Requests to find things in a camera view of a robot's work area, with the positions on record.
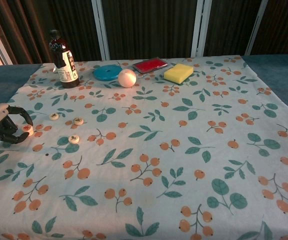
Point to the blue round plastic disc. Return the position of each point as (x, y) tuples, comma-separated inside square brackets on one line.
[(104, 73)]

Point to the dark glass bottle with label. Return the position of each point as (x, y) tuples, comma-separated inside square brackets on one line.
[(66, 70)]

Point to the dark ribbed partition panel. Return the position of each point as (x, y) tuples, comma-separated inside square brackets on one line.
[(284, 25), (46, 15), (230, 25)]

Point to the white ball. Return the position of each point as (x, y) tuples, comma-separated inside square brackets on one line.
[(127, 78)]

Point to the red ink pad case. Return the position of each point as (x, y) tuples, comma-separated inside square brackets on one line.
[(149, 65)]

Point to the floral berry leaf tablecloth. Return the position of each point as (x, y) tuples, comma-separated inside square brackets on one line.
[(159, 150)]

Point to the yellow sponge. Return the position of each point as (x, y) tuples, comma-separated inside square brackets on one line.
[(177, 73)]

